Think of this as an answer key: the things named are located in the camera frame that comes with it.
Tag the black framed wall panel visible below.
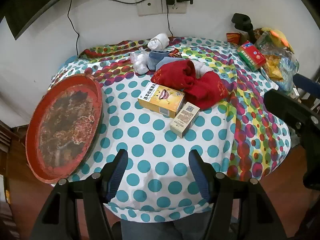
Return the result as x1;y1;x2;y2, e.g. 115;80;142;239
0;0;94;40

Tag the clear plastic bag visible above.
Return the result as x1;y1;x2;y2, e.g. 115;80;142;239
130;47;153;74

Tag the black wall cable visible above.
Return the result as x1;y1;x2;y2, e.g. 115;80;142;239
67;0;80;57

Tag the black adapter cable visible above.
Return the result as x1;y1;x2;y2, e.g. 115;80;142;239
166;5;174;37

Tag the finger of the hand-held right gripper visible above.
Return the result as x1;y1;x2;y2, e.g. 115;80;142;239
294;74;320;93
264;91;320;192

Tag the polka dot tablecloth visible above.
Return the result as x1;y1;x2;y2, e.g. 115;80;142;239
47;36;292;224

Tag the small beige box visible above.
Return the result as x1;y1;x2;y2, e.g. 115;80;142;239
169;102;200;138

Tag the white sock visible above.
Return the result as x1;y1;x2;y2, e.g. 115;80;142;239
147;33;169;50

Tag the yellow medicine box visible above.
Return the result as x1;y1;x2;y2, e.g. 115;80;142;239
138;81;185;118

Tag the black clamp stand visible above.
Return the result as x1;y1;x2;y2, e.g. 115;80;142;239
231;13;257;43

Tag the orange-red packet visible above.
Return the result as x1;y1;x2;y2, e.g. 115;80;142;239
226;32;240;45

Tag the grey-white sock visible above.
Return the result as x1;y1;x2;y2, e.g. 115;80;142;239
194;61;213;78

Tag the plastic bag of snacks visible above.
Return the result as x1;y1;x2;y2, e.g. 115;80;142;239
254;27;300;92

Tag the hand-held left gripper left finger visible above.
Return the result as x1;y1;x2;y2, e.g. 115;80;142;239
31;149;128;240

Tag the wall socket plate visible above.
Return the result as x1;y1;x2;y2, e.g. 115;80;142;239
136;0;187;17

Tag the red and green box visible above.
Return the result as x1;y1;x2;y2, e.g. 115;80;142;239
237;41;267;72

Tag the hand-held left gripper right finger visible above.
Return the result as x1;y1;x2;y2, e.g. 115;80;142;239
189;149;289;240

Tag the red round tray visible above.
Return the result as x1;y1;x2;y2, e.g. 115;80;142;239
25;74;104;183

